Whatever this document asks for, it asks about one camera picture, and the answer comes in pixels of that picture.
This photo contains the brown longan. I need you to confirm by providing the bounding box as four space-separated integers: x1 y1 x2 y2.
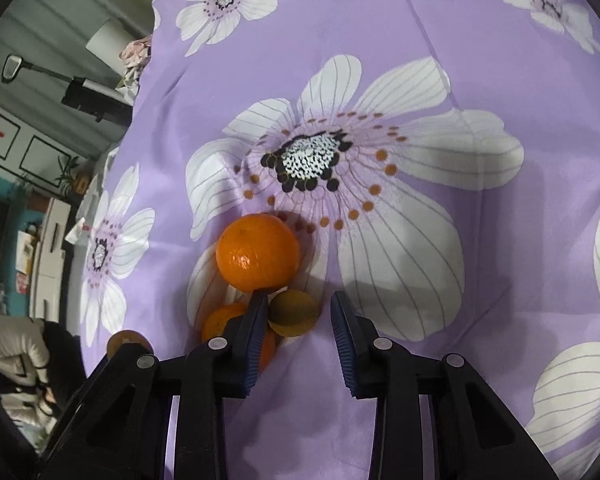
268 290 321 337
106 329 153 361

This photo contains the golf club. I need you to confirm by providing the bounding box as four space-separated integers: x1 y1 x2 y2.
0 54 78 86

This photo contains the orange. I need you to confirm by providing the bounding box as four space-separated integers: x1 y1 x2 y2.
200 302 281 373
215 213 302 293

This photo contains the potted plant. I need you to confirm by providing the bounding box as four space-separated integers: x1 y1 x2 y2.
55 156 81 196

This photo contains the black device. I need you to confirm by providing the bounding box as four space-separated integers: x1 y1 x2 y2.
61 76 133 123

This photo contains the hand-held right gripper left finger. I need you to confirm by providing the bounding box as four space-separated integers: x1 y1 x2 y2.
34 291 271 480

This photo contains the white cabinet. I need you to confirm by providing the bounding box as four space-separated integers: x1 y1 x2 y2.
30 197 73 321

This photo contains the white cylinder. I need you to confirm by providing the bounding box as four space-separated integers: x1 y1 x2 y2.
85 17 131 66

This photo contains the purple flowered cloth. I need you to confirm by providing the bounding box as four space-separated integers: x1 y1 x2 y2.
77 0 600 480

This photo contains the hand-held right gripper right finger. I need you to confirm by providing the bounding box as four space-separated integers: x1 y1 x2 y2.
329 290 561 480

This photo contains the floral cloth bundle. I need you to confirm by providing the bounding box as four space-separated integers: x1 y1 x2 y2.
117 35 156 106

